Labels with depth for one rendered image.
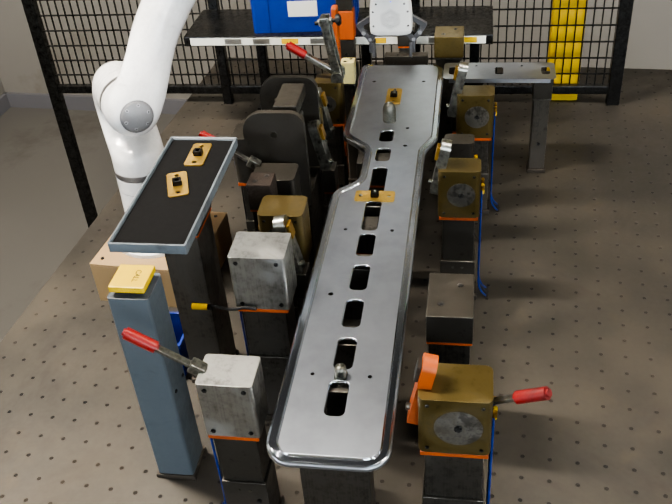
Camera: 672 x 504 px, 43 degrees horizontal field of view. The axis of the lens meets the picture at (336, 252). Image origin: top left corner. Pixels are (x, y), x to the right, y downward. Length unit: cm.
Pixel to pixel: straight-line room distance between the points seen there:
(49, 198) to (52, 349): 203
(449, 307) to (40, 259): 241
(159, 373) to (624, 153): 158
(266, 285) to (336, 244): 22
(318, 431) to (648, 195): 136
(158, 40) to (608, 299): 114
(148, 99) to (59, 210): 210
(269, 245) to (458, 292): 34
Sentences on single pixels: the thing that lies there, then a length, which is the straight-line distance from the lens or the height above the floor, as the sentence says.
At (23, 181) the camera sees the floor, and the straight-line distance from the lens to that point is 420.
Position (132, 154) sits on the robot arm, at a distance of 195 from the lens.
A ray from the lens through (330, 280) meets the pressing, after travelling 157.
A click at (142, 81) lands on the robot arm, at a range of 184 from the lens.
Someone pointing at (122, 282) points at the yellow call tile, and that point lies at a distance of 139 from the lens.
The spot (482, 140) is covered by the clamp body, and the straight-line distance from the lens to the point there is 215.
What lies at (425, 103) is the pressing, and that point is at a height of 100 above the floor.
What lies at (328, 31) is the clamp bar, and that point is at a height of 118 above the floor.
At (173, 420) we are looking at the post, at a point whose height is 86.
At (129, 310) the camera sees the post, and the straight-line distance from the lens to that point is 140.
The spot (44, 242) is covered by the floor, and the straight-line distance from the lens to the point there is 371.
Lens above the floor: 198
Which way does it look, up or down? 37 degrees down
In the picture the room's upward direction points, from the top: 5 degrees counter-clockwise
